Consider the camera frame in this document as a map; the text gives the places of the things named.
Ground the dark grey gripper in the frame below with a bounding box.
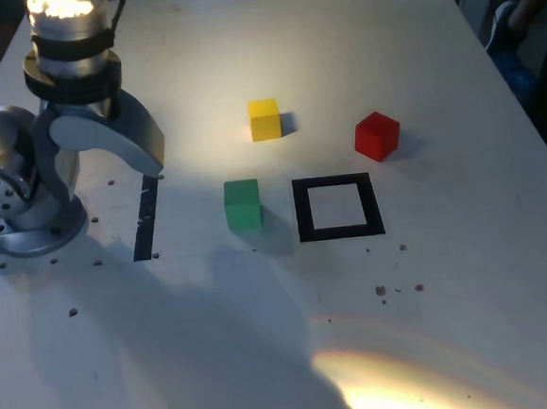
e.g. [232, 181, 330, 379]
[31, 86, 171, 208]

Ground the green cube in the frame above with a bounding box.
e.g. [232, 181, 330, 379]
[221, 179, 263, 233]

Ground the yellow cube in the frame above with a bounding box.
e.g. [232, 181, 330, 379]
[247, 97, 282, 144]

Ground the red cube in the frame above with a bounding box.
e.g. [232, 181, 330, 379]
[350, 109, 403, 165]

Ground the black tape square outline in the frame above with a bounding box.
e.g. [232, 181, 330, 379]
[290, 170, 387, 245]

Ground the black tape strip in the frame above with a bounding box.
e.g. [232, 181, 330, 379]
[128, 173, 166, 263]

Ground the blue object beside table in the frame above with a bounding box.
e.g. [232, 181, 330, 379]
[491, 44, 539, 103]

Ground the black cable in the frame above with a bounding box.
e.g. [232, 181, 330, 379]
[104, 0, 131, 37]

